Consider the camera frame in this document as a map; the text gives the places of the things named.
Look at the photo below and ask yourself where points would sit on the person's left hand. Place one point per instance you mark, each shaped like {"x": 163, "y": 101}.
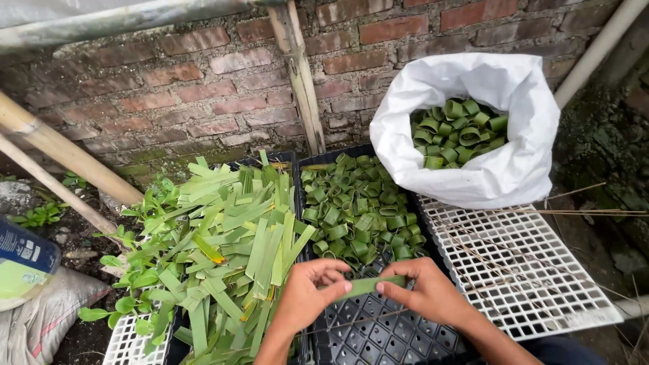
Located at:
{"x": 296, "y": 304}

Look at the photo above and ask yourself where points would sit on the person's right hand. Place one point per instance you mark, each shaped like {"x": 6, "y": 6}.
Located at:
{"x": 431, "y": 299}

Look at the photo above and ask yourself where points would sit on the single green leaf strip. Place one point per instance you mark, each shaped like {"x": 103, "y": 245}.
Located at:
{"x": 366, "y": 286}

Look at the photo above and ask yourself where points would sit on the pile of cut leaf strips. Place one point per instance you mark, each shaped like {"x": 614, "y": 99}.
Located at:
{"x": 233, "y": 243}

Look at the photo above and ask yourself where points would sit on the white plastic grid crate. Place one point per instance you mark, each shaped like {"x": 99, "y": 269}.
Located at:
{"x": 517, "y": 273}
{"x": 126, "y": 347}

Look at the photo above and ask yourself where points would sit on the bundle of thin dry sticks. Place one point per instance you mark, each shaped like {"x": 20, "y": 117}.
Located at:
{"x": 507, "y": 243}

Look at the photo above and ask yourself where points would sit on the heap of rolled leaf rings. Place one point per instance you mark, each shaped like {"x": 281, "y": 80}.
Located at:
{"x": 355, "y": 208}

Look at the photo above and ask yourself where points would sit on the white woven sack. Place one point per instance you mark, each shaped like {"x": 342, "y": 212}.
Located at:
{"x": 486, "y": 177}

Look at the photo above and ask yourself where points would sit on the person's dark trousers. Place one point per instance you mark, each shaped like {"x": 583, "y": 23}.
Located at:
{"x": 563, "y": 352}

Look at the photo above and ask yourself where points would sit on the green leafy weeds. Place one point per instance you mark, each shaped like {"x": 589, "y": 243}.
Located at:
{"x": 137, "y": 284}

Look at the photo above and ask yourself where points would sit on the sackful of rolled leaf rings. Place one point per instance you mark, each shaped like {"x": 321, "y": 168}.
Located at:
{"x": 456, "y": 134}

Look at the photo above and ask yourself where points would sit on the short white pipe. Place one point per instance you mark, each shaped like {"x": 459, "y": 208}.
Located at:
{"x": 634, "y": 305}

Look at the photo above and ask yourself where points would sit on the upright bamboo pole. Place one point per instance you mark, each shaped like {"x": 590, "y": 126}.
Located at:
{"x": 299, "y": 76}

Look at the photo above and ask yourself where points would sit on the grey woven sack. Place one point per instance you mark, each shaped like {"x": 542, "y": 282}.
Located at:
{"x": 45, "y": 319}

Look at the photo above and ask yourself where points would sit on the thin bamboo pole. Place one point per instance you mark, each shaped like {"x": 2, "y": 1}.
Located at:
{"x": 56, "y": 187}

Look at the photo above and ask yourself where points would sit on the thick bamboo pole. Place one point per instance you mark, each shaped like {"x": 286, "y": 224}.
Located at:
{"x": 66, "y": 152}

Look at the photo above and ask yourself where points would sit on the blue and green plastic bag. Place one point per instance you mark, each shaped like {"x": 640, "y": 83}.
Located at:
{"x": 23, "y": 263}

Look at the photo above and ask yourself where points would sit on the white plastic pipe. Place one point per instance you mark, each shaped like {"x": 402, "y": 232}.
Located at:
{"x": 593, "y": 56}

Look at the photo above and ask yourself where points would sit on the grey metal pipe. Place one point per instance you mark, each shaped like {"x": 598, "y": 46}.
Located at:
{"x": 126, "y": 18}

